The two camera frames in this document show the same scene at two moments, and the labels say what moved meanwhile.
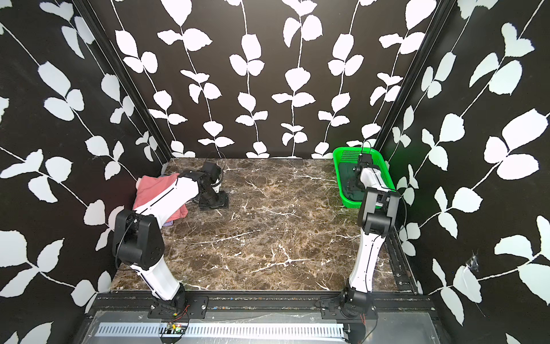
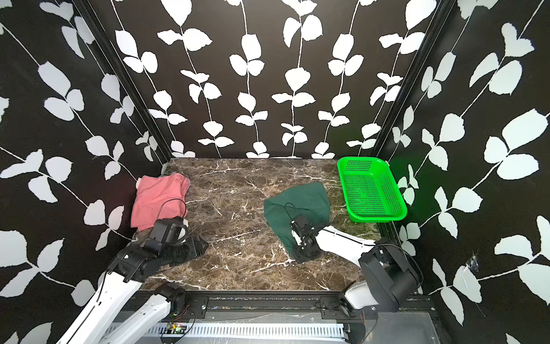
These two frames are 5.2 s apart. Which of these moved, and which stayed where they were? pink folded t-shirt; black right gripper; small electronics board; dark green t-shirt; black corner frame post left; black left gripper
Moved: dark green t-shirt; black left gripper; black right gripper
Stayed: small electronics board; black corner frame post left; pink folded t-shirt
